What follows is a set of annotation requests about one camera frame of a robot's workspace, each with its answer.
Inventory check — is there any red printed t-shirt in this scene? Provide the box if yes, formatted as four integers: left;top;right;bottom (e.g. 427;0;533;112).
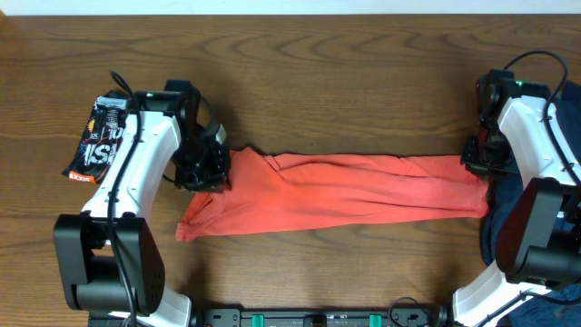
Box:
176;148;488;242

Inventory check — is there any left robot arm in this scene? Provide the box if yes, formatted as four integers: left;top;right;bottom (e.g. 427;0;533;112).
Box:
53;74;231;326

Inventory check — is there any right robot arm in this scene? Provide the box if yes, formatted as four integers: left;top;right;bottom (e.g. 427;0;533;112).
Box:
448;69;580;326

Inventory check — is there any black folded printed shirt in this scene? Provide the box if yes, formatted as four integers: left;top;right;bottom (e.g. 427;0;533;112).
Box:
62;91;129;184

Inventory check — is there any navy blue garment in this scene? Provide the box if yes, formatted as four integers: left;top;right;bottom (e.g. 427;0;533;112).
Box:
480;80;581;327

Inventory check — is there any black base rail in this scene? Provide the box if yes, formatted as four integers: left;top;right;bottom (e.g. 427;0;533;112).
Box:
88;297;455;327

